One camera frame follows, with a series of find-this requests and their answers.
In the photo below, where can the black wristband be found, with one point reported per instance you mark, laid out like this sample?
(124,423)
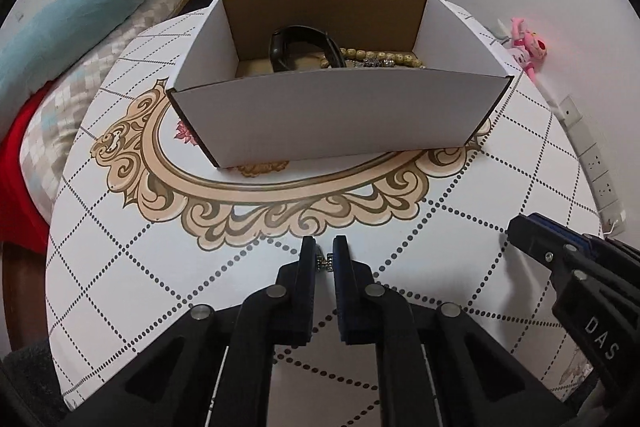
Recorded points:
(280,52)

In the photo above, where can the white cardboard box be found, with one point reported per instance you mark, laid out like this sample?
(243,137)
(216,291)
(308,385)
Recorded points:
(325,117)

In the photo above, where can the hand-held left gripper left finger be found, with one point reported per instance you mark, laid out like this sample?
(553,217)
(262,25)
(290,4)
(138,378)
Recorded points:
(306,297)

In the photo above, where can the pink plush toy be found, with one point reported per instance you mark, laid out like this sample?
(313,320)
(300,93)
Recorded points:
(527,44)

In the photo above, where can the white charger plug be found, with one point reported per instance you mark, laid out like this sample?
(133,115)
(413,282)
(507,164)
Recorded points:
(617,222)

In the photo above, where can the white power strip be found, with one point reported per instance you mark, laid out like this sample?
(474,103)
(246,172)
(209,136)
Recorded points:
(592,157)

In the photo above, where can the checkered bed sheet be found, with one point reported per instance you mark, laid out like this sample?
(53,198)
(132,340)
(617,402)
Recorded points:
(55,132)

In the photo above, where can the white diamond-patterned tablecloth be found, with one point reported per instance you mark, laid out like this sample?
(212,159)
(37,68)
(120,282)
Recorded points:
(125,257)

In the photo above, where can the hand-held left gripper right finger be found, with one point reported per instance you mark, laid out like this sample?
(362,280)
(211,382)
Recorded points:
(345,307)

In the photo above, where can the red blanket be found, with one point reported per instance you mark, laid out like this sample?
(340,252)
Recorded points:
(20,167)

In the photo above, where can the small silver earring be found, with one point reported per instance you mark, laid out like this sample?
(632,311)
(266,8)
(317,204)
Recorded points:
(327,263)

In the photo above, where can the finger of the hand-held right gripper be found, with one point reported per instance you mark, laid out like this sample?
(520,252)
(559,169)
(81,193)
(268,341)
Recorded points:
(595,247)
(540,244)

